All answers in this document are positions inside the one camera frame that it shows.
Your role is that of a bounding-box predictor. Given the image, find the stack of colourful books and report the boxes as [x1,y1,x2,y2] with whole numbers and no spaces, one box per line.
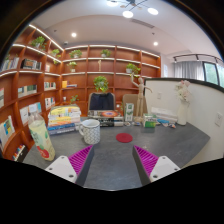
[47,104,82,136]

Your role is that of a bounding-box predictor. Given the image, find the wooden artist mannequin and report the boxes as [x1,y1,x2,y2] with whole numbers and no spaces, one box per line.
[129,73,153,124]

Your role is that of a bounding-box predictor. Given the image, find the stack of white papers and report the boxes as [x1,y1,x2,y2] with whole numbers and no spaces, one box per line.
[150,106,179,124]

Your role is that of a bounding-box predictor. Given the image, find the white mug with triangle pattern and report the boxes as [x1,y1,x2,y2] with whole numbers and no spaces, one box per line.
[78,118,101,145]

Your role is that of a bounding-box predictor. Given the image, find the white vase with flowers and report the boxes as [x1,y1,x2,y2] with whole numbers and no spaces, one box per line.
[175,79,192,127]

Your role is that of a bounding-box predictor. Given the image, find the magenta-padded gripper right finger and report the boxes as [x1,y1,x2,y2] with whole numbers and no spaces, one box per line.
[132,144,182,187]

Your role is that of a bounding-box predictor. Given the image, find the small green box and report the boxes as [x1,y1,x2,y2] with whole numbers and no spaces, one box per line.
[143,113,158,129]

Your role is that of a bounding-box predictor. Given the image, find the brown chair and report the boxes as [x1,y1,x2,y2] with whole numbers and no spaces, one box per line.
[122,93,148,116]

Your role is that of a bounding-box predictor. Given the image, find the clear bottle with yellow drink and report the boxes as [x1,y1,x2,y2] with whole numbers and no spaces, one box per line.
[27,113,57,162]

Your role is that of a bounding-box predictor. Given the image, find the flat round red coaster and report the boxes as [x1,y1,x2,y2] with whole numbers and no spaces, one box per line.
[115,132,134,144]

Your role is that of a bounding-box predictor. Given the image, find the tall green and white carton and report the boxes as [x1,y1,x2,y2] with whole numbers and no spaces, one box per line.
[123,102,135,122]

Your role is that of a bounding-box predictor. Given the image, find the dark office chair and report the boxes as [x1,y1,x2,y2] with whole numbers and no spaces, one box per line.
[87,91,117,113]

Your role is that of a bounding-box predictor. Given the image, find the window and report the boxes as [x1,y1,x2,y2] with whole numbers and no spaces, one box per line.
[203,61,224,88]

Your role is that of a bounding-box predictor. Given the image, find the wooden shelf unit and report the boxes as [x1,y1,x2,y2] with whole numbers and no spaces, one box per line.
[0,23,162,161]

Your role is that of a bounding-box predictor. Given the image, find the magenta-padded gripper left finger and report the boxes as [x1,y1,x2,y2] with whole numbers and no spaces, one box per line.
[44,144,96,187]

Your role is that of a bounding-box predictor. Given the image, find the ceiling lamp with round lights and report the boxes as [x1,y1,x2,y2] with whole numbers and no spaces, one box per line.
[106,0,160,19]

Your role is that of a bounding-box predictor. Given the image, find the grey curtain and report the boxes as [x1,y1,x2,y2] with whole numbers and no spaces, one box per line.
[173,60,205,82]

